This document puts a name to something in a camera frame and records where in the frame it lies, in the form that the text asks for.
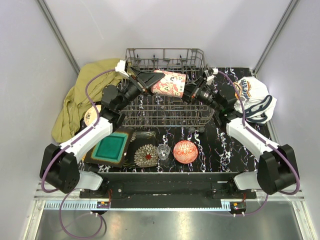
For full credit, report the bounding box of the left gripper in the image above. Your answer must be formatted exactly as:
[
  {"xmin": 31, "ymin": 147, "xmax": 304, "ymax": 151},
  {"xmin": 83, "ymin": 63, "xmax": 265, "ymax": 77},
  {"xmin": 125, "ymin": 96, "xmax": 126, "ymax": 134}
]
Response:
[{"xmin": 116, "ymin": 66, "xmax": 166, "ymax": 112}]

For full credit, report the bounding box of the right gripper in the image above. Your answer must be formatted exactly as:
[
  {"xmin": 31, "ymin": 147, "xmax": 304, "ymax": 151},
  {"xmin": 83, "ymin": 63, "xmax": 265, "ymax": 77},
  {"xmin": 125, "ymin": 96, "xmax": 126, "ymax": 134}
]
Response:
[{"xmin": 172, "ymin": 77, "xmax": 222, "ymax": 112}]

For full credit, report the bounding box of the pink skull pattern mug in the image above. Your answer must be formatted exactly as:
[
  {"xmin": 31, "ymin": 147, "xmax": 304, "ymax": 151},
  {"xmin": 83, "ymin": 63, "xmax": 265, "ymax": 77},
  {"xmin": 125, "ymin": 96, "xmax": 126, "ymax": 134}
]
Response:
[{"xmin": 151, "ymin": 70, "xmax": 187, "ymax": 98}]

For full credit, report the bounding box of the clear drinking glass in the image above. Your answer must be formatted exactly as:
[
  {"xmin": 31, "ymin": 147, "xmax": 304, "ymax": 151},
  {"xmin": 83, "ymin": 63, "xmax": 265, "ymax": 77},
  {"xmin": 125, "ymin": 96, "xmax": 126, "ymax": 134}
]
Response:
[{"xmin": 156, "ymin": 144, "xmax": 171, "ymax": 160}]

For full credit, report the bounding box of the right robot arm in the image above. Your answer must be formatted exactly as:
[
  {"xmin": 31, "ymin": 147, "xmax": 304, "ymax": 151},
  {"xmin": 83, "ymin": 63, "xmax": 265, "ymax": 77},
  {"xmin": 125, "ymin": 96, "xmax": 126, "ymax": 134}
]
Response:
[{"xmin": 182, "ymin": 76, "xmax": 300, "ymax": 199}]

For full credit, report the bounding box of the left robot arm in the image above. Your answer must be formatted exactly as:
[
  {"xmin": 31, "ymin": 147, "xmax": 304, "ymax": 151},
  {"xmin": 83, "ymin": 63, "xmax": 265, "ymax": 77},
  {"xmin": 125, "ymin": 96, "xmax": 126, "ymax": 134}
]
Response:
[{"xmin": 39, "ymin": 66, "xmax": 165, "ymax": 198}]

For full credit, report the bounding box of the teal square ceramic dish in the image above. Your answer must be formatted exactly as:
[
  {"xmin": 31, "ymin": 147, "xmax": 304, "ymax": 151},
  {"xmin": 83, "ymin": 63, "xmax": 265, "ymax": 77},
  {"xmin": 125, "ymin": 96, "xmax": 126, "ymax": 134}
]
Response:
[{"xmin": 82, "ymin": 127, "xmax": 134, "ymax": 168}]

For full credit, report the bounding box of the red patterned bowl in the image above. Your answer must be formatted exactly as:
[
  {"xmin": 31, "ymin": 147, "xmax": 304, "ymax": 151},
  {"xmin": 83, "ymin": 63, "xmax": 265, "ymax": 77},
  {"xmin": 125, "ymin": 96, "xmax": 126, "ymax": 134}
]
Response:
[{"xmin": 173, "ymin": 140, "xmax": 199, "ymax": 164}]

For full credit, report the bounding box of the cream round floral plate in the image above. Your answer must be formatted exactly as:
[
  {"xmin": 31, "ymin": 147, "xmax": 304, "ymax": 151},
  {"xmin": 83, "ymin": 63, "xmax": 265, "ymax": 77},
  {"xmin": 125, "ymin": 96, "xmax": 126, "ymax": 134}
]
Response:
[{"xmin": 83, "ymin": 104, "xmax": 102, "ymax": 126}]

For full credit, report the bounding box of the white printed t-shirt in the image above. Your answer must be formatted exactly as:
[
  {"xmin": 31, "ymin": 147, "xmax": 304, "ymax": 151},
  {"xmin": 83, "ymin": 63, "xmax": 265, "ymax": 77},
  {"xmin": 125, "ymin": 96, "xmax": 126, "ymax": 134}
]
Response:
[{"xmin": 234, "ymin": 76, "xmax": 277, "ymax": 124}]

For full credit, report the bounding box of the olive green cloth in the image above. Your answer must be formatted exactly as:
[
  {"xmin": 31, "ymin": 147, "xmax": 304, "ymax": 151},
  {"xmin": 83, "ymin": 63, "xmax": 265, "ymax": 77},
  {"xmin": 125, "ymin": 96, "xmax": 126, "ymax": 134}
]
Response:
[{"xmin": 51, "ymin": 58, "xmax": 123, "ymax": 143}]

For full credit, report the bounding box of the black floral square plate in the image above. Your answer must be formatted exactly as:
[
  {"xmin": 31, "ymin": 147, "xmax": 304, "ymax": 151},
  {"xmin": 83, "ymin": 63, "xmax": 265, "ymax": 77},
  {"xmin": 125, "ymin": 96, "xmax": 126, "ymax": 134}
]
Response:
[{"xmin": 122, "ymin": 131, "xmax": 158, "ymax": 168}]

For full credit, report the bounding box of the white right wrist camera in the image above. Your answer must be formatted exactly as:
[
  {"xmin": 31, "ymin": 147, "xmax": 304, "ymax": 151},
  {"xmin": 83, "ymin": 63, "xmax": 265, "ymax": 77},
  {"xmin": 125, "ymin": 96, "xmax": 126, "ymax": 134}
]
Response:
[{"xmin": 203, "ymin": 68, "xmax": 219, "ymax": 85}]

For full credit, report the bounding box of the grey wire dish rack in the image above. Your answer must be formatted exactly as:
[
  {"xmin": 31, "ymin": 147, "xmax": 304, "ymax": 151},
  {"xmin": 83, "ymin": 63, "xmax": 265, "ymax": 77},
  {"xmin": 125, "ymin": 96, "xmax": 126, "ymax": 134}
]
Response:
[{"xmin": 122, "ymin": 47, "xmax": 214, "ymax": 128}]

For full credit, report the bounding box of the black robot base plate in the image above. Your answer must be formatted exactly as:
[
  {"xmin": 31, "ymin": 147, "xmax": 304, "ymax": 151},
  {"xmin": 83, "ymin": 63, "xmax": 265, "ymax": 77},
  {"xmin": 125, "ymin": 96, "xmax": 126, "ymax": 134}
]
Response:
[{"xmin": 79, "ymin": 172, "xmax": 257, "ymax": 211}]

